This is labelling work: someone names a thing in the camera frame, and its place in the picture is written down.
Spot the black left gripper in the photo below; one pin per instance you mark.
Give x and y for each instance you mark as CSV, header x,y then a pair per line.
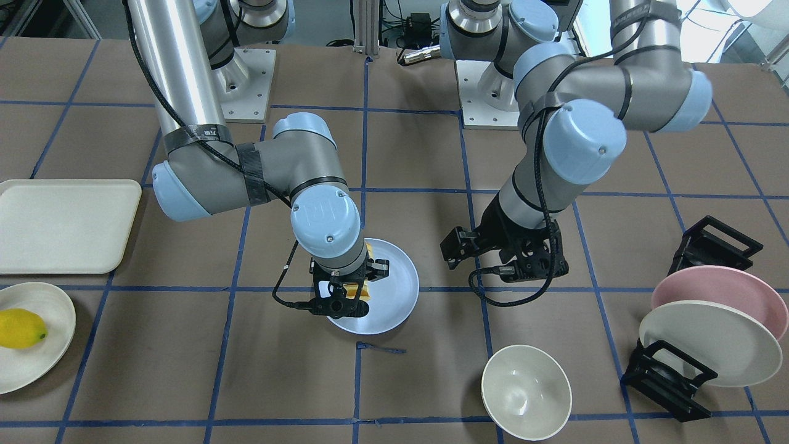
x,y
495,226

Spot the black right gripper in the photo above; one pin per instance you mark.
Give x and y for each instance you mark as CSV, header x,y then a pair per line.
x,y
380,269

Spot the light blue plate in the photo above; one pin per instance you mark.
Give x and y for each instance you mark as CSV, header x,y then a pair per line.
x,y
392,298

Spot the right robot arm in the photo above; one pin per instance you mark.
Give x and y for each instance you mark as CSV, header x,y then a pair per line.
x,y
205,173

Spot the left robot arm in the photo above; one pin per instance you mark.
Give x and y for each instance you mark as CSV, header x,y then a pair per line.
x,y
574,113

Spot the black plate rack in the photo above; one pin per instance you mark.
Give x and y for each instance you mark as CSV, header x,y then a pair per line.
x,y
708,242

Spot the pink plate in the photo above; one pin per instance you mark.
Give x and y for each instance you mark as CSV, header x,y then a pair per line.
x,y
726,286

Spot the cream plate in rack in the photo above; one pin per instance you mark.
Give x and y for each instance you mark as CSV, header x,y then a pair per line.
x,y
737,347

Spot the cream plate under lemon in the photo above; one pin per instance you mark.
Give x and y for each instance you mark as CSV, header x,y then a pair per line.
x,y
21,367

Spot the white bowl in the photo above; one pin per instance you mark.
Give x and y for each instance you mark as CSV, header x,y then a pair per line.
x,y
526,392

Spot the silver cylinder connector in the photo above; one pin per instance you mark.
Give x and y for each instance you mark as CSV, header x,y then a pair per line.
x,y
420,55

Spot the black power adapter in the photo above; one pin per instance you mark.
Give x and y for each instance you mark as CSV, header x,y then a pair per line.
x,y
418,25

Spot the white rectangular tray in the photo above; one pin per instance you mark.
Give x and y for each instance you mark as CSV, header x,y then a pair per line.
x,y
66,226

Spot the yellow lemon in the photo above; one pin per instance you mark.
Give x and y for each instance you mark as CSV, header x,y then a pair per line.
x,y
21,328

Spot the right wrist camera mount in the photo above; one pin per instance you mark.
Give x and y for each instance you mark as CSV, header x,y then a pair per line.
x,y
334,305

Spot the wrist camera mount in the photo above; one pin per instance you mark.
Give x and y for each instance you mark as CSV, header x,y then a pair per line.
x,y
334,305
526,255

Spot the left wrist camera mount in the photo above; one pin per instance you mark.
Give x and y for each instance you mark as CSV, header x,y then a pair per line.
x,y
526,255

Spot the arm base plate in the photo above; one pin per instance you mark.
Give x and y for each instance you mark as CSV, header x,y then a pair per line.
x,y
487,97
243,85

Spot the aluminium frame post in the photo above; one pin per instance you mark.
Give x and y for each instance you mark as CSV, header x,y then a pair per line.
x,y
366,25

